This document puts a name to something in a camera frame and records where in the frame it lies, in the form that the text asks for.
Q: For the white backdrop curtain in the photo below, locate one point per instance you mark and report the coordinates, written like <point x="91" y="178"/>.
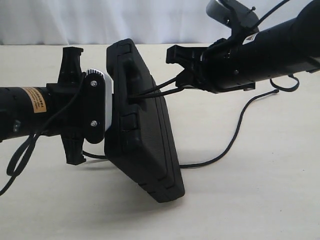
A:
<point x="81" y="22"/>

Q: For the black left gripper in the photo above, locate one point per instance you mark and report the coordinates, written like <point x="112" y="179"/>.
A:
<point x="66" y="100"/>

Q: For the black plastic carrying case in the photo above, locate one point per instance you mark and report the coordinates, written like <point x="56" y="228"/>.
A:
<point x="140" y="141"/>

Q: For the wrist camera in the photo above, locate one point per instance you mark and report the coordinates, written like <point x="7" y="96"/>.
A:
<point x="232" y="14"/>
<point x="97" y="105"/>

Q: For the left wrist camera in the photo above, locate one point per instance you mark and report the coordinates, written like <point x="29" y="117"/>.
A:
<point x="97" y="105"/>

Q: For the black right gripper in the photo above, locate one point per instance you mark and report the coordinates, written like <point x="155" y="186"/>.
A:
<point x="216" y="68"/>

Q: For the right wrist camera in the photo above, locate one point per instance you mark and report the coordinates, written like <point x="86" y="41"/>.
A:
<point x="232" y="14"/>

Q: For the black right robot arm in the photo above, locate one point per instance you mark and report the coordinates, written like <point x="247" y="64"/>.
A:
<point x="249" y="55"/>

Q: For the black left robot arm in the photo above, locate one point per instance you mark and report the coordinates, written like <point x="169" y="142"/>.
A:
<point x="51" y="110"/>

